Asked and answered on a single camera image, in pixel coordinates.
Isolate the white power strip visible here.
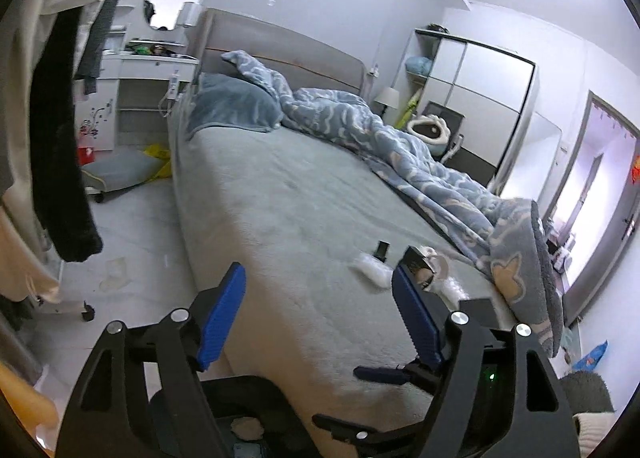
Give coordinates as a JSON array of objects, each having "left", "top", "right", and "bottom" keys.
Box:
[{"left": 159, "top": 71, "right": 182, "bottom": 116}]

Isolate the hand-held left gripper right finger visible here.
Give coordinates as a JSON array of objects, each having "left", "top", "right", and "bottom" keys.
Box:
[{"left": 391, "top": 268, "right": 581, "bottom": 458}]

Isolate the white vanity desk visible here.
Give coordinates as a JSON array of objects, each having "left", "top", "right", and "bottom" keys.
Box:
[{"left": 75, "top": 3, "right": 201, "bottom": 149}]

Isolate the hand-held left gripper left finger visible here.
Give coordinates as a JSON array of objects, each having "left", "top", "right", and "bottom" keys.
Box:
[{"left": 54, "top": 262, "right": 247, "bottom": 458}]

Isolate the grey padded headboard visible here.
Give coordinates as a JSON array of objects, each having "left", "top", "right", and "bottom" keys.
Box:
[{"left": 197, "top": 8, "right": 366, "bottom": 99}]

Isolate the black hanging garment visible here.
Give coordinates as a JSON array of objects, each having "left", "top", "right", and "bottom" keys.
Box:
[{"left": 30, "top": 8, "right": 104, "bottom": 261}]

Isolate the yellow-green bag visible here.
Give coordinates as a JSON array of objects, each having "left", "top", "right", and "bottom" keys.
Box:
[{"left": 395, "top": 93, "right": 418, "bottom": 129}]

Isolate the white wardrobe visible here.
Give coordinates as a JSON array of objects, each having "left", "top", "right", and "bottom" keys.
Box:
[{"left": 400, "top": 26, "right": 541, "bottom": 189}]

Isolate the white clothes rack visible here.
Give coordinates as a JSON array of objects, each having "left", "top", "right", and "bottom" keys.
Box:
[{"left": 30, "top": 295, "right": 96, "bottom": 324}]

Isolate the white crumpled tissue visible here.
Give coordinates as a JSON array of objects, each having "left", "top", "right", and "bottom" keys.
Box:
[{"left": 231, "top": 417, "right": 265, "bottom": 441}]

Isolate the cream hanging garment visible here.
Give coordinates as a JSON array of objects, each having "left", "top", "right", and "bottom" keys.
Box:
[{"left": 0, "top": 0, "right": 76, "bottom": 304}]

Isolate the bubble wrap roll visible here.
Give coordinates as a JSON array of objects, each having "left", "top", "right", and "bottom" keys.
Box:
[{"left": 350, "top": 253, "right": 396, "bottom": 289}]

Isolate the blue patterned duvet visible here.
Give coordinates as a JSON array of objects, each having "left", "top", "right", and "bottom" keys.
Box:
[{"left": 220, "top": 49, "right": 566, "bottom": 359}]

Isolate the white bedside lamp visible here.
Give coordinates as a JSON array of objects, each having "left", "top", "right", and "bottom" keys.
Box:
[{"left": 374, "top": 87, "right": 401, "bottom": 114}]

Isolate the person's right forearm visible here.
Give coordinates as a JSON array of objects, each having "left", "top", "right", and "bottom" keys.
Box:
[{"left": 572, "top": 410, "right": 618, "bottom": 458}]

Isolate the blue-grey pillow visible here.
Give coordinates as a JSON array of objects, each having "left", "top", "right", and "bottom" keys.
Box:
[{"left": 186, "top": 72, "right": 281, "bottom": 139}]

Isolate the dark fluffy garment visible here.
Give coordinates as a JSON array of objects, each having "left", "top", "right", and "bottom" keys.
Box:
[{"left": 560, "top": 370, "right": 616, "bottom": 414}]

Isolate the blue packet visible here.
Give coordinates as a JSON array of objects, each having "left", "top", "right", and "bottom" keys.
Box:
[{"left": 572, "top": 341, "right": 610, "bottom": 371}]

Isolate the grey cushion stool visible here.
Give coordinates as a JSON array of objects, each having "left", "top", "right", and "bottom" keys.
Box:
[{"left": 80, "top": 153, "right": 168, "bottom": 203}]

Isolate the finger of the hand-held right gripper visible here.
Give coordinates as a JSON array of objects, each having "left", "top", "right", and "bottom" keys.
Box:
[
  {"left": 353, "top": 359, "right": 442, "bottom": 392},
  {"left": 311, "top": 412, "right": 437, "bottom": 447}
]

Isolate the grey door frame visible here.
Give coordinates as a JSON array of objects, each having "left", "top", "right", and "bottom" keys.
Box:
[{"left": 542, "top": 90, "right": 640, "bottom": 326}]

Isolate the grey bed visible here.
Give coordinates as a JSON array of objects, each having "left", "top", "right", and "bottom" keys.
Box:
[{"left": 167, "top": 78, "right": 506, "bottom": 444}]

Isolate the black snack packet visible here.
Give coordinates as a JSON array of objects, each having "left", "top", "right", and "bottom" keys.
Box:
[{"left": 402, "top": 245, "right": 436, "bottom": 291}]

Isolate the yellow plastic bag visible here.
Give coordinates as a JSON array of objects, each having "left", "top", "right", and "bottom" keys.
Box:
[{"left": 142, "top": 144, "right": 173, "bottom": 179}]

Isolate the white crumpled plastic wrap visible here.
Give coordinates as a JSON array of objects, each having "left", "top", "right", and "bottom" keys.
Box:
[{"left": 422, "top": 247, "right": 471, "bottom": 304}]

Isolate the grey knit hanging garment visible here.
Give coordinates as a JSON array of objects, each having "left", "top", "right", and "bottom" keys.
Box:
[{"left": 75, "top": 0, "right": 146, "bottom": 94}]

